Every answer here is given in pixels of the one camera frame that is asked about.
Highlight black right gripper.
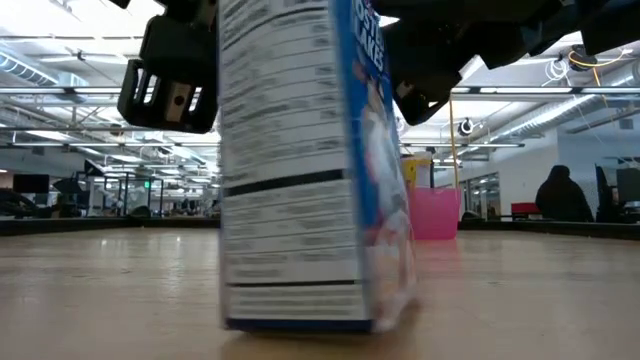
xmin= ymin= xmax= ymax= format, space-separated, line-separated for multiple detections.
xmin=372 ymin=0 xmax=566 ymax=126

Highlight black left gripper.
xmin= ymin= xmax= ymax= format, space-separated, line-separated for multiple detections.
xmin=139 ymin=0 xmax=220 ymax=91

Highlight yellow mini cereal box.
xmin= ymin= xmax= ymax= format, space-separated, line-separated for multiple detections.
xmin=401 ymin=155 xmax=434 ymax=190

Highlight blue mini cereal box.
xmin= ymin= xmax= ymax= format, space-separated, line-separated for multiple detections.
xmin=217 ymin=0 xmax=419 ymax=334

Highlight pink translucent plastic bin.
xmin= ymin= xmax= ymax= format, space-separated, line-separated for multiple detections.
xmin=407 ymin=187 xmax=462 ymax=242

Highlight red background box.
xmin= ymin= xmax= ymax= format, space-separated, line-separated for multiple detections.
xmin=510 ymin=202 xmax=541 ymax=217

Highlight person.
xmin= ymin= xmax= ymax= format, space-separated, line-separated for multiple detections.
xmin=534 ymin=164 xmax=596 ymax=224

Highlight black background monitor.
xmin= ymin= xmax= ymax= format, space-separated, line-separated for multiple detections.
xmin=12 ymin=173 xmax=51 ymax=195
xmin=594 ymin=164 xmax=640 ymax=224

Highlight black rounded background object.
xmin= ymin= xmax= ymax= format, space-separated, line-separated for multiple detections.
xmin=0 ymin=189 xmax=51 ymax=220

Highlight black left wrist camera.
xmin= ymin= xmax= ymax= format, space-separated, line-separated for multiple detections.
xmin=117 ymin=57 xmax=220 ymax=135

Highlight yellow hanging cable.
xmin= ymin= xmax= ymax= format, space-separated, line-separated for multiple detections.
xmin=447 ymin=97 xmax=460 ymax=190

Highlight black ceiling cable reel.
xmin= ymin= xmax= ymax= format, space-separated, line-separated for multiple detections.
xmin=567 ymin=43 xmax=599 ymax=74

